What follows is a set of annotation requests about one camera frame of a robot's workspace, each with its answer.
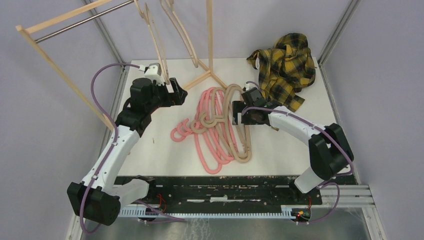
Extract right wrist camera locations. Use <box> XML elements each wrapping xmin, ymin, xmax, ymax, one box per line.
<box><xmin>243</xmin><ymin>83</ymin><xmax>256</xmax><ymax>92</ymax></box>

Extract pink hanger middle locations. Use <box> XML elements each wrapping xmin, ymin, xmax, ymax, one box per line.
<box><xmin>178</xmin><ymin>88</ymin><xmax>233</xmax><ymax>166</ymax></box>

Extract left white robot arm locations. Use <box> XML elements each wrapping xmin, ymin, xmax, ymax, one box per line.
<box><xmin>67</xmin><ymin>77</ymin><xmax>188</xmax><ymax>226</ymax></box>

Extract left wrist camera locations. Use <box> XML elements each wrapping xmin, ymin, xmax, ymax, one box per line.
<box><xmin>139</xmin><ymin>63</ymin><xmax>166</xmax><ymax>86</ymax></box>

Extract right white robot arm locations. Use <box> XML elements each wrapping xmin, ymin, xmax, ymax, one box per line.
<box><xmin>232</xmin><ymin>87</ymin><xmax>354</xmax><ymax>204</ymax></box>

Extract yellow plaid shirt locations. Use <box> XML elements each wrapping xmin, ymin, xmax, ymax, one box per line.
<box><xmin>246</xmin><ymin>33</ymin><xmax>316</xmax><ymax>112</ymax></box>

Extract white cable comb rail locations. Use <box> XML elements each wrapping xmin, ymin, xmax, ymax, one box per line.
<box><xmin>118</xmin><ymin>205</ymin><xmax>295</xmax><ymax>220</ymax></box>

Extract pink hanger inner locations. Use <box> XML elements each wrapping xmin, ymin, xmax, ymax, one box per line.
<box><xmin>185</xmin><ymin>89</ymin><xmax>237</xmax><ymax>162</ymax></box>

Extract wooden clothes rack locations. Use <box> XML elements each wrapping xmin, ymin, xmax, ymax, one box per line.
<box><xmin>15</xmin><ymin>0</ymin><xmax>226</xmax><ymax>130</ymax></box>

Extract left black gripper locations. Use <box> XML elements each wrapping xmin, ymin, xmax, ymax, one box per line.
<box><xmin>145</xmin><ymin>77</ymin><xmax>187</xmax><ymax>113</ymax></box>

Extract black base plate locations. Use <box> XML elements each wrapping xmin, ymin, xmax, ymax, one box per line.
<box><xmin>125</xmin><ymin>174</ymin><xmax>323</xmax><ymax>215</ymax></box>

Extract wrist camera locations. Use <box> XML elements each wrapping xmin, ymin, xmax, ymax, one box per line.
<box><xmin>139</xmin><ymin>63</ymin><xmax>166</xmax><ymax>86</ymax></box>
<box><xmin>243</xmin><ymin>83</ymin><xmax>256</xmax><ymax>92</ymax></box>

